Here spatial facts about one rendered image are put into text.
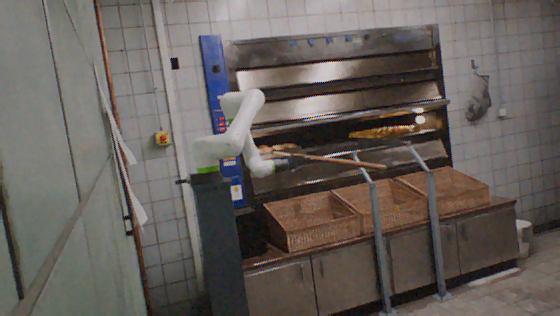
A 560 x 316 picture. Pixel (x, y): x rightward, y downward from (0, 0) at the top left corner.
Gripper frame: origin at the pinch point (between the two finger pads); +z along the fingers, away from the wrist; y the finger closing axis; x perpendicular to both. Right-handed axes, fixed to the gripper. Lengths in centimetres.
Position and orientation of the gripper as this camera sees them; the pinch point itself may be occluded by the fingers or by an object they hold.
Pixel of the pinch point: (310, 160)
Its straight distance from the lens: 295.3
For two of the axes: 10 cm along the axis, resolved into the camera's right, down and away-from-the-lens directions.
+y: 1.4, 9.9, 1.0
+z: 9.4, -1.6, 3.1
